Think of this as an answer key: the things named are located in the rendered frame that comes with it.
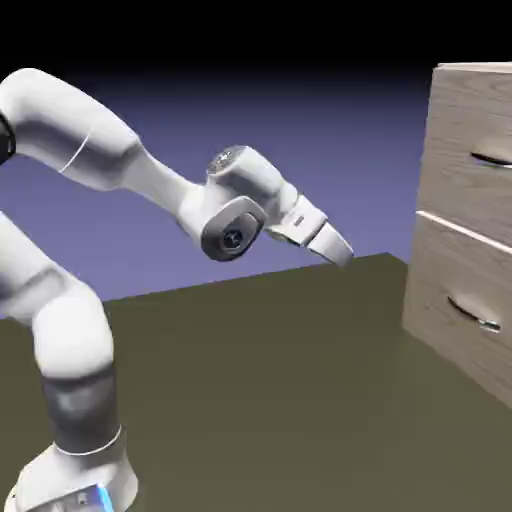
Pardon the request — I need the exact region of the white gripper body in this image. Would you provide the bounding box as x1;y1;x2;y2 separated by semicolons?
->
306;221;355;268

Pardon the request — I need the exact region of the light wood drawer front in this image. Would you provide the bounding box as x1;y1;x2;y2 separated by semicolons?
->
416;66;512;245
402;213;512;410

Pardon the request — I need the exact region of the light wood cabinet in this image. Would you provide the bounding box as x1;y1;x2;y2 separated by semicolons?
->
401;62;512;411

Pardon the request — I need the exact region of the curved dark metal handle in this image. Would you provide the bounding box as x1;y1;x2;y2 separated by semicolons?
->
447;296;502;333
470;152;512;168

